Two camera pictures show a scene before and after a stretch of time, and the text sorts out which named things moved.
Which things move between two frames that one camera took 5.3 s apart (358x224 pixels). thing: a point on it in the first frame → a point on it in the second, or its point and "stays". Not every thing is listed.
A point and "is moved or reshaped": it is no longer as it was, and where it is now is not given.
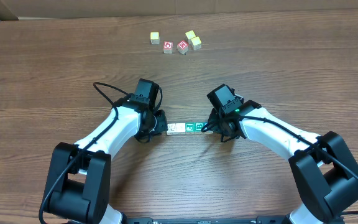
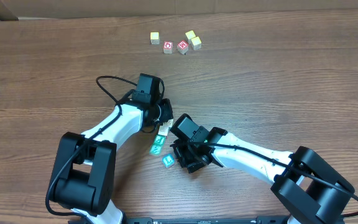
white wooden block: x=180 y=127 is moved or reshaped
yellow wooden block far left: x=154 y=38 stays
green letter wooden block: x=189 y=127 is moved or reshaped
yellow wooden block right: x=197 y=43 stays
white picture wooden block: x=171 y=129 is moved or reshaped
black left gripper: x=160 y=122 → x=166 y=110
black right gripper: x=212 y=123 → x=181 y=154
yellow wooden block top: x=190 y=34 stays
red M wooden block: x=183 y=47 stays
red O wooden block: x=168 y=47 stays
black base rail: x=261 y=219 stays
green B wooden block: x=198 y=126 is moved or reshaped
